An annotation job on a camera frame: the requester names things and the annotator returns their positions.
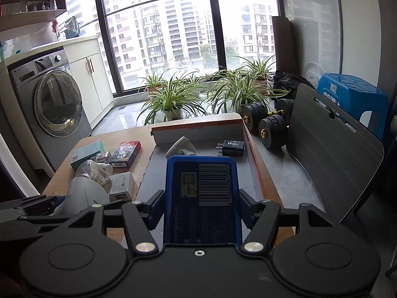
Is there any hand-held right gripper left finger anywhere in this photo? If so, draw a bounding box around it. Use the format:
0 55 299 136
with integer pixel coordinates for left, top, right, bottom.
65 190 165 254

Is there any small white box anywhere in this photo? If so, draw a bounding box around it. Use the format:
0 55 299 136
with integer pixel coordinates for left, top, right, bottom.
108 172 135 202

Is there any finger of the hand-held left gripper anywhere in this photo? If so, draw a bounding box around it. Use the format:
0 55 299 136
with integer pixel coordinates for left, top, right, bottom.
0 215 78 243
0 195 66 216

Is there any red tiger playing card box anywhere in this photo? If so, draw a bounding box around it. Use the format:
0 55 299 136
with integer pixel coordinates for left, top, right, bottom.
108 141 141 168

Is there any clear glassware set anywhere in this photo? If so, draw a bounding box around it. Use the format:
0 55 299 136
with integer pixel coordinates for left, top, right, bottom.
19 0 58 13

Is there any grey folding table board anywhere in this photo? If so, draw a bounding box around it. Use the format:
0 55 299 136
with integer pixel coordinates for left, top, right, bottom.
287 83 385 222

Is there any blue barcode box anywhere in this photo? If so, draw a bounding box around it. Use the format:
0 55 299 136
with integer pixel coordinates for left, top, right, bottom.
163 155 243 245

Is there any large dark-framed window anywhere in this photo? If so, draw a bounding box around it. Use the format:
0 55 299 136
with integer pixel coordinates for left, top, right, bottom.
93 0 284 95

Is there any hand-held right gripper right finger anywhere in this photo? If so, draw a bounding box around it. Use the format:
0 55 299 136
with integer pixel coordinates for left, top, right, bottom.
239 190 339 254

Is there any large spider plant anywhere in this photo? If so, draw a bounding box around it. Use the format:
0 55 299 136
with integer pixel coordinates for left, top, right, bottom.
206 68 289 115

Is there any brown rolled mat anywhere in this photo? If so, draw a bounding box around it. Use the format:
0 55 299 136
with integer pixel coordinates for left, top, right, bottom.
272 15 292 75

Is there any tall spider plant terracotta pot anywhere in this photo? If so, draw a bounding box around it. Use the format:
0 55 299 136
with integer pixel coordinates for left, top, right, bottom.
232 55 276 90

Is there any white handheld thermometer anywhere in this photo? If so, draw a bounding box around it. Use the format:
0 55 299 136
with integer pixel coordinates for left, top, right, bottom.
165 136 197 159

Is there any teal carton box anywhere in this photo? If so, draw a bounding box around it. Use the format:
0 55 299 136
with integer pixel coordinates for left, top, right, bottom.
71 140 104 171

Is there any grey hanging garment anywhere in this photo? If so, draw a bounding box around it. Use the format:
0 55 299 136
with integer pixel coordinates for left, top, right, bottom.
64 15 81 39

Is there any blue plastic stool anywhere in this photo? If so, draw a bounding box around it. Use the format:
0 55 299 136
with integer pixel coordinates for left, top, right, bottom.
316 73 390 140

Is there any black bag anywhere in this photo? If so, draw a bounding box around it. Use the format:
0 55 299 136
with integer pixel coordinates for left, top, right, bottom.
273 71 307 100

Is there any small spider plant terracotta pot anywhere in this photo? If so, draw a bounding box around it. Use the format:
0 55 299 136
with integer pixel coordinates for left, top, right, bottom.
138 71 169 94

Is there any grey washing machine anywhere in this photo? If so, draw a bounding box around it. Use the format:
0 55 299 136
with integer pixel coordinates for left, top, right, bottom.
8 47 94 171

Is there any black dumbbell with yellow handle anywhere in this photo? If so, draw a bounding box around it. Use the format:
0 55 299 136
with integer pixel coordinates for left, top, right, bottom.
242 98 295 128

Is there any white cabinet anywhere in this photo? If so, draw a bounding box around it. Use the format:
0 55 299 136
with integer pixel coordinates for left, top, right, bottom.
64 36 115 128

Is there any wall shelf unit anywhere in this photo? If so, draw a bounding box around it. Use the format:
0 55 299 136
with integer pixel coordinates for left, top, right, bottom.
0 0 67 32

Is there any white fan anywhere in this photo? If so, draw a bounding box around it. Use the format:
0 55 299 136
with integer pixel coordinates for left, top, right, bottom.
301 63 326 90

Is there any orange-edged cardboard box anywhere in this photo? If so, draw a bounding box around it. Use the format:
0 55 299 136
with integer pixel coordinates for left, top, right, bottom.
135 119 269 221

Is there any black power adapter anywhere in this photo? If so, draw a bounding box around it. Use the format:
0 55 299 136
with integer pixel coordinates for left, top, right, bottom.
216 140 245 157

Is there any white rounded device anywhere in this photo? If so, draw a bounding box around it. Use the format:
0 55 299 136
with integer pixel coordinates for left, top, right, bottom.
54 176 110 216

